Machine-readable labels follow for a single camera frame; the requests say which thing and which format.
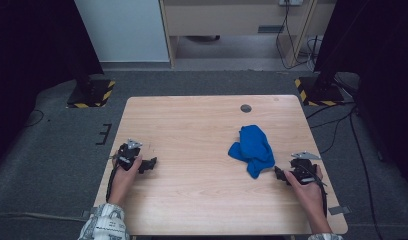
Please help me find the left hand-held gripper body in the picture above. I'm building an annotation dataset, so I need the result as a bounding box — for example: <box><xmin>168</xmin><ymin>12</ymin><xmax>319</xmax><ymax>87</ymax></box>
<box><xmin>115</xmin><ymin>138</ymin><xmax>144</xmax><ymax>172</ymax></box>

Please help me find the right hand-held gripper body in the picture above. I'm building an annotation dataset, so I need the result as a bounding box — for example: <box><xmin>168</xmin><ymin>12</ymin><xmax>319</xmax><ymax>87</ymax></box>
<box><xmin>284</xmin><ymin>151</ymin><xmax>323</xmax><ymax>186</ymax></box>

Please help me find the blue cloth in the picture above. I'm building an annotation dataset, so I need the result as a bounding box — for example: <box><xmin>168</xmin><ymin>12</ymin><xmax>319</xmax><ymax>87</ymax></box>
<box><xmin>227</xmin><ymin>124</ymin><xmax>276</xmax><ymax>180</ymax></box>

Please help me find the person's right hand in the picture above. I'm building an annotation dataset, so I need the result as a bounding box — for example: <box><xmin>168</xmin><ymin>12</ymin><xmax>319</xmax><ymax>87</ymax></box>
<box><xmin>283</xmin><ymin>164</ymin><xmax>327</xmax><ymax>218</ymax></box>

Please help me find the person's left hand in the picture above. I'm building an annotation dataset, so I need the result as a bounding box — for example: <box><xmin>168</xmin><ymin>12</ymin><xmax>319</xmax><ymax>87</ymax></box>
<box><xmin>106</xmin><ymin>151</ymin><xmax>143</xmax><ymax>206</ymax></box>

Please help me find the grey tape strip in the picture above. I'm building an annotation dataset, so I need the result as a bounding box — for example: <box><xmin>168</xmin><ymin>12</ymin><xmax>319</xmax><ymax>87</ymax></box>
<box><xmin>81</xmin><ymin>208</ymin><xmax>99</xmax><ymax>220</ymax></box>
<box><xmin>327</xmin><ymin>205</ymin><xmax>352</xmax><ymax>216</ymax></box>

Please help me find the black stand base striped edge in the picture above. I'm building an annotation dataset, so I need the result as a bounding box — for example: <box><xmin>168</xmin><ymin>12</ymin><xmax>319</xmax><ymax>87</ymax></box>
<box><xmin>65</xmin><ymin>78</ymin><xmax>116</xmax><ymax>109</ymax></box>
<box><xmin>294</xmin><ymin>76</ymin><xmax>346</xmax><ymax>108</ymax></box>

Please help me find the white panel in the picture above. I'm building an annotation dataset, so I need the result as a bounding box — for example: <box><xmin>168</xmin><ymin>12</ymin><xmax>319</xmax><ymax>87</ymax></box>
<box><xmin>74</xmin><ymin>0</ymin><xmax>170</xmax><ymax>63</ymax></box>

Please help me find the black curtain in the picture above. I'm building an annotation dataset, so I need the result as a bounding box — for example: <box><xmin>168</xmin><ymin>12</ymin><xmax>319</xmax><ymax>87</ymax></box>
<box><xmin>313</xmin><ymin>0</ymin><xmax>408</xmax><ymax>191</ymax></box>
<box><xmin>0</xmin><ymin>0</ymin><xmax>105</xmax><ymax>168</ymax></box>

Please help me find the light wooden desk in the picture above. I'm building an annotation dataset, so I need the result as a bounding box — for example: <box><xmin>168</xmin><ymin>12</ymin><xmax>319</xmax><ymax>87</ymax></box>
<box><xmin>158</xmin><ymin>0</ymin><xmax>336</xmax><ymax>69</ymax></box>

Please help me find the long black floor cable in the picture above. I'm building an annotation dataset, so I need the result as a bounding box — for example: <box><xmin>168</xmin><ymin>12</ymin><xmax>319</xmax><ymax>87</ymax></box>
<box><xmin>349</xmin><ymin>106</ymin><xmax>377</xmax><ymax>240</ymax></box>

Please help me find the thin black looped cable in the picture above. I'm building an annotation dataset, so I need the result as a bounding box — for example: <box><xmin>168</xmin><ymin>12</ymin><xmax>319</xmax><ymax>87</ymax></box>
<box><xmin>25</xmin><ymin>109</ymin><xmax>45</xmax><ymax>128</ymax></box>

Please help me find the pale grey floor cable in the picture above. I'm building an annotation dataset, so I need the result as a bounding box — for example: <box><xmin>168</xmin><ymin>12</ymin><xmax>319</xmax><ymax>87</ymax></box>
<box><xmin>0</xmin><ymin>212</ymin><xmax>88</xmax><ymax>223</ymax></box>

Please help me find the white cable bundle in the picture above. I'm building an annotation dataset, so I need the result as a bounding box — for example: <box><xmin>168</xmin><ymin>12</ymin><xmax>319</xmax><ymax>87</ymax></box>
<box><xmin>305</xmin><ymin>35</ymin><xmax>324</xmax><ymax>73</ymax></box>

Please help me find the black hanging cable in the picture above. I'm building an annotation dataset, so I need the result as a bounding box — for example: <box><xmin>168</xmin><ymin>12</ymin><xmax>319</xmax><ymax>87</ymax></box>
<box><xmin>275</xmin><ymin>0</ymin><xmax>315</xmax><ymax>70</ymax></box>

